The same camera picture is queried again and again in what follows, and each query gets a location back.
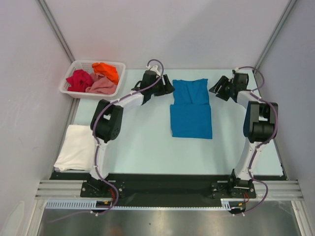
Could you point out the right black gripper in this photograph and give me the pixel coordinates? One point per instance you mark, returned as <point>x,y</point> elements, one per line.
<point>223,81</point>

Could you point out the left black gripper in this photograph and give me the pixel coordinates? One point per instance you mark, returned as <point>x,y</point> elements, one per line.
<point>165,89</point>

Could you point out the blue t-shirt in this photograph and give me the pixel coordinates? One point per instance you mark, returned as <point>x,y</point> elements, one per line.
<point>190,114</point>

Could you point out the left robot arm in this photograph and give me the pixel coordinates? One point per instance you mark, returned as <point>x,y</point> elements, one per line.
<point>106,126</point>

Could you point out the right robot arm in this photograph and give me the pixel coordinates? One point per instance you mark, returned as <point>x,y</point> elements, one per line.
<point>259,128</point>

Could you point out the orange crumpled t-shirt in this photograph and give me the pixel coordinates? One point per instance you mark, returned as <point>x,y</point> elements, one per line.
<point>107,70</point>

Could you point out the pink crumpled t-shirt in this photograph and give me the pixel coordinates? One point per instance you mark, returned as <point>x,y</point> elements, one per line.
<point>101,85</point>

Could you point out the magenta crumpled t-shirt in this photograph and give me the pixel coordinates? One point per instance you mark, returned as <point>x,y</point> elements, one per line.
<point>79,81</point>

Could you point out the white plastic basket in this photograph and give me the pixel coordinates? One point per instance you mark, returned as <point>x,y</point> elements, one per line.
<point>86,65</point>

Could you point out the white folded t-shirt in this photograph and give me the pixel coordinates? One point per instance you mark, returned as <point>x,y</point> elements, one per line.
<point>77,152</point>

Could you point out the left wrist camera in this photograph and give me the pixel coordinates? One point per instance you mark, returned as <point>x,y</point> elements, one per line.
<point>153,68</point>

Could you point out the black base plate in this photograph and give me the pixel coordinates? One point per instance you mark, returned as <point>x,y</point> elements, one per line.
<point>162,189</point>

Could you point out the right corner aluminium post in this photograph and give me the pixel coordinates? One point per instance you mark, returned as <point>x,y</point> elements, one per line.
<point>276,31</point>

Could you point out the aluminium frame rail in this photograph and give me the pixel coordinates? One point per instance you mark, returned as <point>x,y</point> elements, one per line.
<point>71,189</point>

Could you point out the white slotted cable duct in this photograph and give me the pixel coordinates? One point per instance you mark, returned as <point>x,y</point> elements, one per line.
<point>102,205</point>

